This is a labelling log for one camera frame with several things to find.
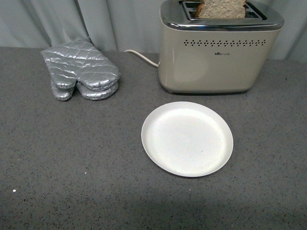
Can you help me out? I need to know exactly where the slice of bread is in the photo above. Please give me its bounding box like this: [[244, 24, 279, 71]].
[[195, 0, 246, 19]]

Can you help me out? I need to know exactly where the cream two-slot toaster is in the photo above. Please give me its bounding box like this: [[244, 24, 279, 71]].
[[158, 0, 284, 93]]

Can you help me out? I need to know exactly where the white round plate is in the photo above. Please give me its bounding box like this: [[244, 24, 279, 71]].
[[141, 102, 234, 177]]

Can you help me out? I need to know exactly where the upper silver quilted oven mitt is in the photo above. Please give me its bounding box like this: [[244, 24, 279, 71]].
[[41, 40, 120, 91]]

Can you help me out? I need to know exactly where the silver quilted oven mitt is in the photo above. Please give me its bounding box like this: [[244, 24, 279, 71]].
[[41, 40, 120, 91], [51, 80, 118, 101]]

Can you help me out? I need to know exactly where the grey curtain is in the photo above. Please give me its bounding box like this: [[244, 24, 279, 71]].
[[0, 0, 307, 60]]

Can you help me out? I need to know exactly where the lower silver quilted oven mitt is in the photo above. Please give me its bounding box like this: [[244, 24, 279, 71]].
[[51, 80, 118, 101]]

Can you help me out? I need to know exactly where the white toaster power cable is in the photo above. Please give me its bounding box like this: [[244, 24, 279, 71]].
[[123, 49, 160, 68]]

